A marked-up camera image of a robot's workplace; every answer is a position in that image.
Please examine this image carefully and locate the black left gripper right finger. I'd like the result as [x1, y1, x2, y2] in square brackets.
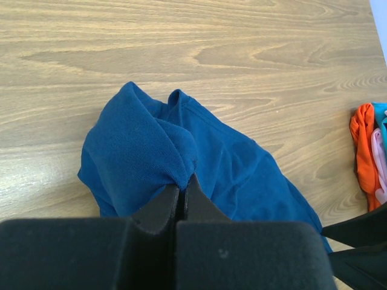
[175, 176, 336, 289]

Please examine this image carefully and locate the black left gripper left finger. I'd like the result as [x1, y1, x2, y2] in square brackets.
[1, 185, 179, 289]

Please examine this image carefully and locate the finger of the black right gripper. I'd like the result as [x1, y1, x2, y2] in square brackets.
[321, 204, 386, 248]
[328, 246, 386, 290]

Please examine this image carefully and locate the blue t-shirt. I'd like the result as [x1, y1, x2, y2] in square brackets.
[78, 82, 322, 232]

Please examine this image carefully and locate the pink folded t-shirt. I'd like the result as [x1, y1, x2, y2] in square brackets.
[371, 128, 386, 204]

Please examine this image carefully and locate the orange folded t-shirt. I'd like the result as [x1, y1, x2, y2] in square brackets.
[350, 103, 381, 211]

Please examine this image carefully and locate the teal folded t-shirt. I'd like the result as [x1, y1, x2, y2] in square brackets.
[372, 102, 387, 144]

